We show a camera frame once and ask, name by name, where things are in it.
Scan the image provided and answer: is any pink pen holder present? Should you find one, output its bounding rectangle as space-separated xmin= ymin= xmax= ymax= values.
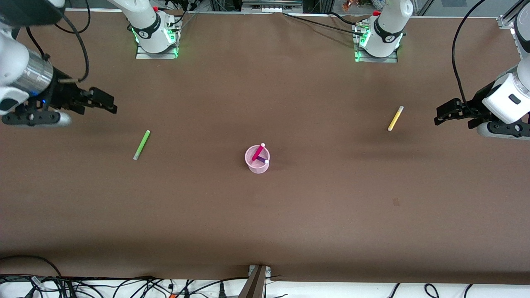
xmin=245 ymin=145 xmax=271 ymax=174

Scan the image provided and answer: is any yellow pen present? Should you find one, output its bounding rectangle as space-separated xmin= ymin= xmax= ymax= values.
xmin=387 ymin=106 xmax=404 ymax=132

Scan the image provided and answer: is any green pen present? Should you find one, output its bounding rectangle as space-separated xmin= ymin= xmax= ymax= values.
xmin=132 ymin=130 xmax=151 ymax=161

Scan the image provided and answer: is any grey power strip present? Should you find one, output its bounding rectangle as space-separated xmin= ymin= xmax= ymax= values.
xmin=242 ymin=0 xmax=303 ymax=13

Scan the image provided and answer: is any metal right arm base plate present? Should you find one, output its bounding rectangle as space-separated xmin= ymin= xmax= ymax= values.
xmin=135 ymin=43 xmax=179 ymax=60

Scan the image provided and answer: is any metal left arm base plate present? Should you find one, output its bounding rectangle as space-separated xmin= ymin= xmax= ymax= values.
xmin=354 ymin=46 xmax=399 ymax=63

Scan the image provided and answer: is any short black cable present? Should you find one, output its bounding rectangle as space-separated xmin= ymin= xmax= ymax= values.
xmin=329 ymin=11 xmax=361 ymax=26

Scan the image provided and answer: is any long black cable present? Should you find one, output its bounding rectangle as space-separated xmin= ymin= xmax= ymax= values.
xmin=282 ymin=12 xmax=366 ymax=35

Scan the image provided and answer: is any aluminium profile bracket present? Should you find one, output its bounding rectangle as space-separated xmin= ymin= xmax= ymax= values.
xmin=238 ymin=265 xmax=272 ymax=298

